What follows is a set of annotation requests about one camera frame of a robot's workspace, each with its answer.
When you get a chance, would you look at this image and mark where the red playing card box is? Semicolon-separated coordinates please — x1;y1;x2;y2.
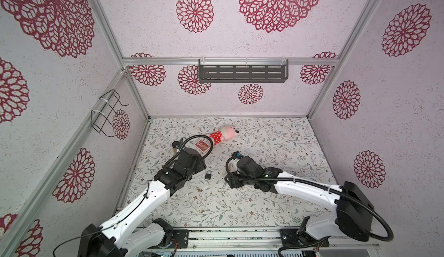
194;140;210;154

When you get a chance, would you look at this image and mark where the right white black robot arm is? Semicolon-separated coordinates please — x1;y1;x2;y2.
225;152;394;256

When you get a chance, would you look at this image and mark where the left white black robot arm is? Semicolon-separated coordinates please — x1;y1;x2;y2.
52;134;214;257

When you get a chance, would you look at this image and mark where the black wire wall rack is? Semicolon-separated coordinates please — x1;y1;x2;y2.
90;89;131;140

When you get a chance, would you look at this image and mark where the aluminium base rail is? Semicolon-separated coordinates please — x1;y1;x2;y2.
118;224;381;257

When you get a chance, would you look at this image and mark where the pink plush pig toy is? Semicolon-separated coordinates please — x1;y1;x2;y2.
209;125;239;145

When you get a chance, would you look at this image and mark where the grey wall shelf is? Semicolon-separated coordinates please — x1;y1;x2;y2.
198;59;289;84

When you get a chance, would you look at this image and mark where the brown spice jar black lid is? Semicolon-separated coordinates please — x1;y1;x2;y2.
172;141;181;155

